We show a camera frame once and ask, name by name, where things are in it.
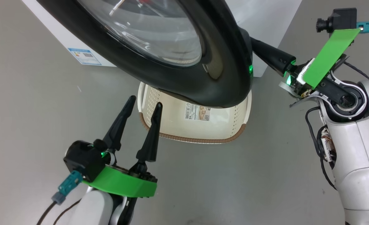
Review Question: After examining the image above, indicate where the black round glass door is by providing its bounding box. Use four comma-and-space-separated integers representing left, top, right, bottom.
36, 0, 253, 108

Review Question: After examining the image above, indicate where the cream perforated laundry basket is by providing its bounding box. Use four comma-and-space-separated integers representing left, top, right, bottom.
137, 82, 252, 144

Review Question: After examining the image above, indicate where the blue energy label sticker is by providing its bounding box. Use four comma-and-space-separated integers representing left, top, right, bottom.
68, 48, 102, 66

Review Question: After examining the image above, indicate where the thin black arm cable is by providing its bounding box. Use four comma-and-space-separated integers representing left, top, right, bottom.
343, 61, 369, 81
305, 106, 338, 190
53, 199, 82, 225

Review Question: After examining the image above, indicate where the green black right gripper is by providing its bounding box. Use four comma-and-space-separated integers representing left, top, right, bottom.
250, 29, 361, 100

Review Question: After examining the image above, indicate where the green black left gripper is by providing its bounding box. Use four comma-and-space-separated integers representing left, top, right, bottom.
83, 95, 163, 198

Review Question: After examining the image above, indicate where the paper basket label sticker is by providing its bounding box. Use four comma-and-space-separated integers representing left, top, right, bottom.
184, 103, 211, 122

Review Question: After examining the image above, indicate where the left camera cable teal plug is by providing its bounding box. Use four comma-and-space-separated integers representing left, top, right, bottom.
36, 170, 84, 225

